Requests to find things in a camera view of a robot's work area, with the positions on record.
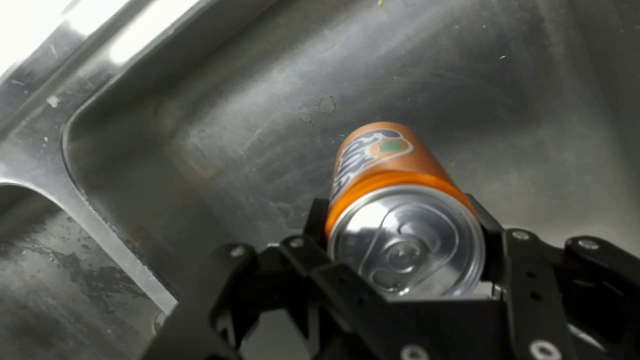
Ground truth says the stainless steel double sink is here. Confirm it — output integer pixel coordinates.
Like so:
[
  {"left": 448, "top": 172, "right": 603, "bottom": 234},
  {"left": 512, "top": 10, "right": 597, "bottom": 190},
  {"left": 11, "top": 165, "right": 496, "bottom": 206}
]
[{"left": 0, "top": 0, "right": 640, "bottom": 360}]

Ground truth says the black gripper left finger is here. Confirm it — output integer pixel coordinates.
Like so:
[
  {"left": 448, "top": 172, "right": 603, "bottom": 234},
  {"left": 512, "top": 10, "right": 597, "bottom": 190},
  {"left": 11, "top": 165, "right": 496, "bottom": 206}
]
[{"left": 141, "top": 196, "right": 377, "bottom": 360}]

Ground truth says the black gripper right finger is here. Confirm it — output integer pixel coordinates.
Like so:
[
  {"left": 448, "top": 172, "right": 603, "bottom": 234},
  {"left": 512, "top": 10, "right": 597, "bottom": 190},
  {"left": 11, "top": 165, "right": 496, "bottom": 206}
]
[{"left": 466, "top": 193, "right": 640, "bottom": 360}]

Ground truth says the orange soda can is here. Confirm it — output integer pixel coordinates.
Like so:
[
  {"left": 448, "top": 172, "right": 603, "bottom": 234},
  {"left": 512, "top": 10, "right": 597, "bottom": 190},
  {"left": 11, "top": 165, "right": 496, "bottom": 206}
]
[{"left": 325, "top": 121, "right": 488, "bottom": 301}]

